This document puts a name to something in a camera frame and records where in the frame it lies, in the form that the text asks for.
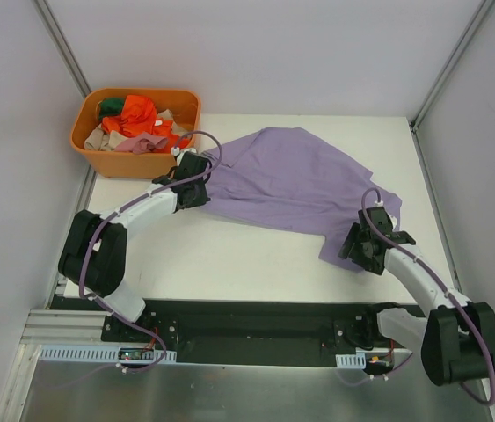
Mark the purple t shirt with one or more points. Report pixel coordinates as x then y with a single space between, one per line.
292 180

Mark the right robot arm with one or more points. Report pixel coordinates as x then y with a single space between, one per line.
455 337

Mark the orange t shirt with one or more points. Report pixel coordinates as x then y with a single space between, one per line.
139 112

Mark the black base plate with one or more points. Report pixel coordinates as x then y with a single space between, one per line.
284 334

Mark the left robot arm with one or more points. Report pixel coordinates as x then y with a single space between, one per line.
95 252

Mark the green t shirt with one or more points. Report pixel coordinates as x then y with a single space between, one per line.
109 107

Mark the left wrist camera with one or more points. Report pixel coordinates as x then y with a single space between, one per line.
177 151

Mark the left aluminium frame post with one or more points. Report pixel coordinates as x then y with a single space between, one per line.
61 43

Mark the right white cable duct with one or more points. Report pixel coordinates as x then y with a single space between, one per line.
355 361

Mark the right aluminium frame post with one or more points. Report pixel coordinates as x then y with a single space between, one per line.
481 13

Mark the pink t shirt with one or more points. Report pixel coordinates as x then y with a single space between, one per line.
141 144

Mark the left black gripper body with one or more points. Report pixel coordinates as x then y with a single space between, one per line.
199 193

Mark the white cable duct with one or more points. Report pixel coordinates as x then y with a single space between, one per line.
355 361
105 354

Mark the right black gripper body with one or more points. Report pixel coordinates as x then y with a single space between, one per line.
357 248

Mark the left white cable duct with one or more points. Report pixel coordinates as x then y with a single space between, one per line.
105 354

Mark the aluminium frame post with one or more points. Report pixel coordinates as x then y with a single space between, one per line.
61 43
481 13

